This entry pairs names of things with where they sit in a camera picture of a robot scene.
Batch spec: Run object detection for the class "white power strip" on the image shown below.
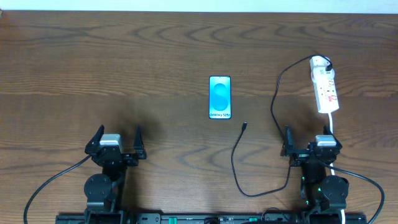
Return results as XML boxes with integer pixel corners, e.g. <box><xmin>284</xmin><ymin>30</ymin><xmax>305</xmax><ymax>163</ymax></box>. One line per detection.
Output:
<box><xmin>309</xmin><ymin>55</ymin><xmax>340</xmax><ymax>114</ymax></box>

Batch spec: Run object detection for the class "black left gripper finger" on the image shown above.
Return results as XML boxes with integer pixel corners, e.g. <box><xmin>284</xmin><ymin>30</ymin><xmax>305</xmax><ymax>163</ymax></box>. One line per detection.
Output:
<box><xmin>86</xmin><ymin>125</ymin><xmax>104</xmax><ymax>149</ymax></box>
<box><xmin>133</xmin><ymin>126</ymin><xmax>145</xmax><ymax>154</ymax></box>

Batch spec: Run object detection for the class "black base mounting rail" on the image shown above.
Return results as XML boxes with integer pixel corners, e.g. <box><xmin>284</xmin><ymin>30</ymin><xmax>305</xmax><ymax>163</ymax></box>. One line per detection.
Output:
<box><xmin>55</xmin><ymin>212</ymin><xmax>368</xmax><ymax>224</ymax></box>

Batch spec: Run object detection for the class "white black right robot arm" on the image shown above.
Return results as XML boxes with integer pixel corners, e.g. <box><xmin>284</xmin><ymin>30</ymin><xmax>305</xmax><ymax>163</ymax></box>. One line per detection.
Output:
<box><xmin>281</xmin><ymin>126</ymin><xmax>349</xmax><ymax>223</ymax></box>

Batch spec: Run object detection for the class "white USB charger plug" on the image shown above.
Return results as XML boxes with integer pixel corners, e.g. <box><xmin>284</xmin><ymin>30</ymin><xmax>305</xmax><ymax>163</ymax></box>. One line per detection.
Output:
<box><xmin>311</xmin><ymin>67</ymin><xmax>335</xmax><ymax>83</ymax></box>

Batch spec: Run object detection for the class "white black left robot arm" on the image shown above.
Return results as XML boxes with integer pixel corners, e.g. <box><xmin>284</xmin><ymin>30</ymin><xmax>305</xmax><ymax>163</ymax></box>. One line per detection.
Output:
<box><xmin>84</xmin><ymin>125</ymin><xmax>147</xmax><ymax>223</ymax></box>

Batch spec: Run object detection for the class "white power strip cord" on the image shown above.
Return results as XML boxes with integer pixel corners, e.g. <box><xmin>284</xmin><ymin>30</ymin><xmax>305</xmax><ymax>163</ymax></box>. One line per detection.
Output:
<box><xmin>328</xmin><ymin>112</ymin><xmax>346</xmax><ymax>224</ymax></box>

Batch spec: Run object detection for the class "blue screen smartphone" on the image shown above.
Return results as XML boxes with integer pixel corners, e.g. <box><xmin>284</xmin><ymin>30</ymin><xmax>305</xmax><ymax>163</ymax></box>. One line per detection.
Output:
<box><xmin>209</xmin><ymin>76</ymin><xmax>232</xmax><ymax>119</ymax></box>

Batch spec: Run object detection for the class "black USB charging cable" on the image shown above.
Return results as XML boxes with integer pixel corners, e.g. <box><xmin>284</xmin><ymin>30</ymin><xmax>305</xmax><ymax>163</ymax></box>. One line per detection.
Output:
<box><xmin>230</xmin><ymin>54</ymin><xmax>333</xmax><ymax>198</ymax></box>

